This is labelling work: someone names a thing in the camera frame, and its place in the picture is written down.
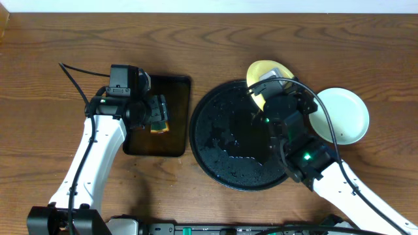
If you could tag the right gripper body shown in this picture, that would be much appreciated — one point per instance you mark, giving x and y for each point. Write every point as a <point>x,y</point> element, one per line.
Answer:
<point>302,104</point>

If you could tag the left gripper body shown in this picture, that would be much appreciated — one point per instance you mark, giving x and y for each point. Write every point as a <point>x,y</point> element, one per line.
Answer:
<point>157,109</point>

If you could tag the yellow plate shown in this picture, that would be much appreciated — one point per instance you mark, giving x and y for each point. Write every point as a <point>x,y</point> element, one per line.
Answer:
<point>259,68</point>

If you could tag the light blue plate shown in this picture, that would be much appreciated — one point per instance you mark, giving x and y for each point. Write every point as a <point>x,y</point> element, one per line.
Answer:
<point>348,113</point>

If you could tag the green and orange sponge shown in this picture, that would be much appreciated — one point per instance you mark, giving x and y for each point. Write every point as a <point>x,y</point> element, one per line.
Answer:
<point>159,127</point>

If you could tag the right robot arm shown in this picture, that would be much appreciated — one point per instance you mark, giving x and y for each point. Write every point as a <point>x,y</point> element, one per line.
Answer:
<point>318,165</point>

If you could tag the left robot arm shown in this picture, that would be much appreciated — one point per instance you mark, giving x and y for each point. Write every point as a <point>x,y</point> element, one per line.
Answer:
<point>75,207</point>

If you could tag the black rectangular water tray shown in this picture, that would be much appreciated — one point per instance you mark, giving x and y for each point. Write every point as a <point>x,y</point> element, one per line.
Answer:
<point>171,141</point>

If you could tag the black round tray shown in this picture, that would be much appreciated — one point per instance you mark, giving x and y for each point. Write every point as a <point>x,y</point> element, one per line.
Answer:
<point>230,140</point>

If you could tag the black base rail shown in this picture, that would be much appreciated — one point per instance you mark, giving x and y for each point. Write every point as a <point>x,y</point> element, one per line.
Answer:
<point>248,229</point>

